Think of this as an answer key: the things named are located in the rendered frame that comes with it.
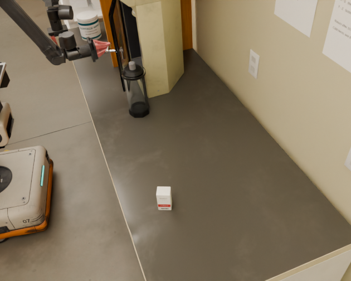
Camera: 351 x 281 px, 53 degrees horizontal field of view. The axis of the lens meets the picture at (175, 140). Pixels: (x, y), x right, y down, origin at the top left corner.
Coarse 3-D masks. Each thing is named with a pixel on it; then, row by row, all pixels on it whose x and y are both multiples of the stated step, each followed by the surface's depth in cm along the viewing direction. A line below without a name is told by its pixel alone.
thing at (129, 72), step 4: (132, 64) 151; (128, 68) 154; (132, 68) 152; (136, 68) 154; (140, 68) 153; (124, 72) 153; (128, 72) 151; (132, 72) 151; (136, 72) 151; (140, 72) 152; (128, 76) 151; (132, 76) 151
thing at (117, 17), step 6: (114, 12) 157; (120, 12) 174; (114, 18) 156; (120, 18) 173; (114, 24) 155; (120, 24) 172; (120, 30) 170; (120, 36) 169; (114, 42) 155; (120, 42) 168; (126, 48) 187; (120, 54) 166; (126, 54) 186; (126, 60) 184; (120, 72) 165
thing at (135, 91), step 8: (144, 72) 153; (128, 80) 152; (136, 80) 153; (144, 80) 157; (128, 88) 156; (136, 88) 155; (144, 88) 158; (128, 96) 160; (136, 96) 158; (144, 96) 161; (136, 104) 161; (144, 104) 163; (136, 112) 164
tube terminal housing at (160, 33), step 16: (144, 0) 145; (160, 0) 148; (176, 0) 162; (144, 16) 149; (160, 16) 152; (176, 16) 166; (144, 32) 154; (160, 32) 157; (176, 32) 170; (144, 48) 159; (160, 48) 162; (176, 48) 175; (144, 64) 164; (160, 64) 167; (176, 64) 180; (160, 80) 173; (176, 80) 185
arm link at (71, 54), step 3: (75, 48) 160; (66, 51) 158; (69, 51) 159; (72, 51) 160; (75, 51) 160; (78, 51) 161; (66, 54) 161; (69, 54) 159; (72, 54) 160; (75, 54) 160; (78, 54) 160; (66, 57) 162; (69, 57) 160; (72, 57) 160; (75, 57) 161; (78, 57) 162; (69, 60) 161; (72, 60) 163
